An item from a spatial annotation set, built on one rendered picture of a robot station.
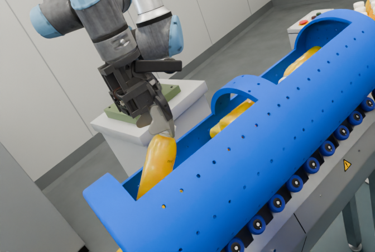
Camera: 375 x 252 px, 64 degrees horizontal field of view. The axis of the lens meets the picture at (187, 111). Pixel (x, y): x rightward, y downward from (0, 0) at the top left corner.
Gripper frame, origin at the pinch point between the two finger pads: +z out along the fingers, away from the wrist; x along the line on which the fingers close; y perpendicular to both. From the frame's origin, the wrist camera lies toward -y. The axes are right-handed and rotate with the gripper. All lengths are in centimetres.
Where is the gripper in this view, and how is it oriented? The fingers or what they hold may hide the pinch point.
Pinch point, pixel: (168, 128)
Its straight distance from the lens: 69.5
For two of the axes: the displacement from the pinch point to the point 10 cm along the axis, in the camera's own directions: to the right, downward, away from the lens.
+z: 3.6, 8.2, 4.5
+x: 5.7, 1.9, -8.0
